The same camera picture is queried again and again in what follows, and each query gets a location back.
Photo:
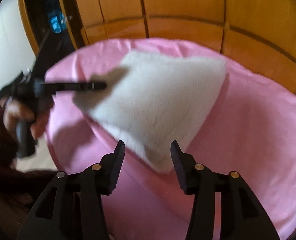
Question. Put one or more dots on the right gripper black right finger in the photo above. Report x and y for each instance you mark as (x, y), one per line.
(242, 214)

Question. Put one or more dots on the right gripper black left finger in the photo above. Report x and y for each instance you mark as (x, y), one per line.
(70, 207)

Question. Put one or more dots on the cream knitted sweater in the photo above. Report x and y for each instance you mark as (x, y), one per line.
(152, 100)

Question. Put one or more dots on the person's left hand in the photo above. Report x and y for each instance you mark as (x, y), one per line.
(13, 111)

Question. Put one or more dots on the dark open doorway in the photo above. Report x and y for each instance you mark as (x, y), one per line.
(59, 16)

